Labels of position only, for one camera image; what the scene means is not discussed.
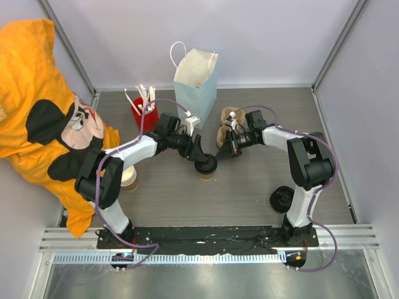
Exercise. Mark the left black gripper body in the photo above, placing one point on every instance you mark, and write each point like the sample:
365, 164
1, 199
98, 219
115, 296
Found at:
181, 143

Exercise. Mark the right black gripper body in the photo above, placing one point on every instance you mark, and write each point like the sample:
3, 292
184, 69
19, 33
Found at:
244, 140

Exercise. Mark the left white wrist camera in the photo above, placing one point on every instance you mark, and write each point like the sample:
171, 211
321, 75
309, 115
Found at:
190, 121

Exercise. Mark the black lid stack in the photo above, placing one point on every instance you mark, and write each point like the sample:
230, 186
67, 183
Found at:
281, 199

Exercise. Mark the single black cup lid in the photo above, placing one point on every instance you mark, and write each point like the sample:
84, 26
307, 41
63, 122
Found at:
207, 167

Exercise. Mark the red cup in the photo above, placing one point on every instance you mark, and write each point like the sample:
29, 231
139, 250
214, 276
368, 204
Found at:
145, 123

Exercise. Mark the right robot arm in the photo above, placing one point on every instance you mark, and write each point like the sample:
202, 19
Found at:
311, 162

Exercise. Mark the brown cup carrier stack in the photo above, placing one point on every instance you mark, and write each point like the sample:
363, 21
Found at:
239, 119

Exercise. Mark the paper cup stack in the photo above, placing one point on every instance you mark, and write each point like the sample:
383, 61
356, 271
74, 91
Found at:
129, 180

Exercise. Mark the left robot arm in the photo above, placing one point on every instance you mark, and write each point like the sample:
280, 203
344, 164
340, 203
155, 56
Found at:
99, 179

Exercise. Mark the orange cartoon cloth bag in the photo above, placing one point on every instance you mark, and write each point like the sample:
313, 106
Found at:
46, 129

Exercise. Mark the white slotted cable duct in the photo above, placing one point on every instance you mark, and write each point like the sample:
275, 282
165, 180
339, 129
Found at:
120, 258

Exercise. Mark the single brown paper cup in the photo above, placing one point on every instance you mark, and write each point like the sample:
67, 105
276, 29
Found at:
206, 176

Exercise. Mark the light blue paper bag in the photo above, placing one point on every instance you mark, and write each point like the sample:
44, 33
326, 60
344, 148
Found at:
196, 82

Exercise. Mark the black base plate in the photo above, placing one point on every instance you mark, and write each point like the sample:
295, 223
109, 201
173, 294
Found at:
213, 240

